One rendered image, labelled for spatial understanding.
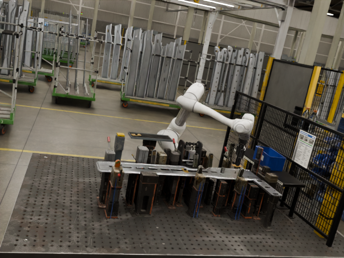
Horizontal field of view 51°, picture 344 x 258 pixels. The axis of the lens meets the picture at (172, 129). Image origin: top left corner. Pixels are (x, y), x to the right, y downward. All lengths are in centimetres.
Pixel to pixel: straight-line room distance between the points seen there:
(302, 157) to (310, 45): 747
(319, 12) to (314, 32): 51
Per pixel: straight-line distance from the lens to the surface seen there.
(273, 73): 582
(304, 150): 331
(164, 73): 1012
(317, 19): 1065
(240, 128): 282
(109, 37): 1236
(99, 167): 272
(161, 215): 284
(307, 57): 1059
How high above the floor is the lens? 200
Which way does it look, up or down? 14 degrees down
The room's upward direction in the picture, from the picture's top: 11 degrees clockwise
